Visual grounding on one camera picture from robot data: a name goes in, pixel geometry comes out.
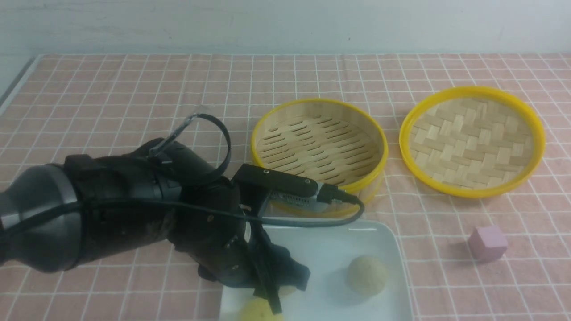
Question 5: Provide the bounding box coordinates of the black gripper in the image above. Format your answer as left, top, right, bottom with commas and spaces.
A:
147, 141, 311, 315

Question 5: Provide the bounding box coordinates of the yellow steamed bun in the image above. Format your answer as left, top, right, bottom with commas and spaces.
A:
239, 297, 284, 321

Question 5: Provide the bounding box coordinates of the pale steamed bun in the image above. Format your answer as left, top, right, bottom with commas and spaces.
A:
278, 286, 298, 298
346, 255, 388, 297

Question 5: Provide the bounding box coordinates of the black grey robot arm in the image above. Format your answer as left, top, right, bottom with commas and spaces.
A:
1, 139, 310, 313

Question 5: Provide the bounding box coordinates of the white square plate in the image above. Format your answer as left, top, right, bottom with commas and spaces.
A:
218, 218, 414, 321

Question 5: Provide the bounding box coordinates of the yellow rimmed bamboo steamer basket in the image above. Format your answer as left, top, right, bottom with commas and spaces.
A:
249, 98, 388, 204

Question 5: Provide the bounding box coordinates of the pink cube block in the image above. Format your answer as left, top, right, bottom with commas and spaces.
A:
468, 224, 508, 262

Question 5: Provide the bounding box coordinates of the yellow rimmed woven steamer lid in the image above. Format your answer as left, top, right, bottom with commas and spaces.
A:
398, 86, 546, 198

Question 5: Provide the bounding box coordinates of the pink checkered tablecloth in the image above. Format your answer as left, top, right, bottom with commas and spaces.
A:
0, 53, 571, 321

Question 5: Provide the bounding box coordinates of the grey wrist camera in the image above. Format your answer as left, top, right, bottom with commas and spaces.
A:
232, 164, 351, 213

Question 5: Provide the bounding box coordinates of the black cable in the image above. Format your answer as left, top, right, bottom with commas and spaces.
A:
0, 106, 365, 232

